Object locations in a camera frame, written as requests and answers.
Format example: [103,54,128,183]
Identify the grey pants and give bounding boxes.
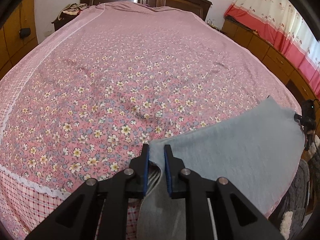
[137,98,305,239]

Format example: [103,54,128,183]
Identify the wooden cabinet under window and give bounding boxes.
[222,16,317,103]

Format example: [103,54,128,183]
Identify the grey fuzzy sleeve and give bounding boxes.
[268,134,320,235]

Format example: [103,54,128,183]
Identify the pink floral bedspread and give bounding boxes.
[1,2,300,239]

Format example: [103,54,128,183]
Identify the red and white curtain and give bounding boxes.
[225,0,319,93]

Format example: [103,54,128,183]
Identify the pile of clothes on nightstand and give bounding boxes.
[57,3,88,21]

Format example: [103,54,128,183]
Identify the black wardrobe knob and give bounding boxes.
[19,28,31,40]

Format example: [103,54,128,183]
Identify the wooden wardrobe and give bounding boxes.
[0,0,38,77]

